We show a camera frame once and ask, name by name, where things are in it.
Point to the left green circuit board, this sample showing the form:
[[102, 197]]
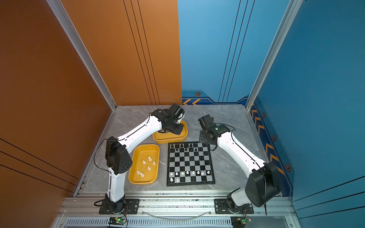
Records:
[[117, 222]]

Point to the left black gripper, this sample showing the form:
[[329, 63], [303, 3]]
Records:
[[178, 130]]

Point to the yellow tray with black pieces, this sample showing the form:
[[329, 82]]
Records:
[[165, 138]]

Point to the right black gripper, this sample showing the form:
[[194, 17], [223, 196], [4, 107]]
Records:
[[201, 139]]

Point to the right green circuit board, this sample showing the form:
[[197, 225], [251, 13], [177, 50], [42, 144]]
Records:
[[240, 222]]

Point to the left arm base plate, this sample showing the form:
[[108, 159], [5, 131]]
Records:
[[130, 207]]

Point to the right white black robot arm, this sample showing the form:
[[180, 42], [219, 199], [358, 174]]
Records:
[[264, 179]]

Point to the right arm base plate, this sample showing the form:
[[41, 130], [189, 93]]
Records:
[[221, 207]]

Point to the green circuit board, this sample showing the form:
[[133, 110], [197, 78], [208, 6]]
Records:
[[240, 222], [117, 222]]

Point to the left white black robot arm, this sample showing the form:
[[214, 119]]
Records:
[[118, 159]]

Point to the black white chess board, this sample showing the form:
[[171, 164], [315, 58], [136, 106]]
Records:
[[189, 163]]

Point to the yellow tray with white pieces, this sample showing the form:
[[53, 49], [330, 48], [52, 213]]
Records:
[[144, 169]]

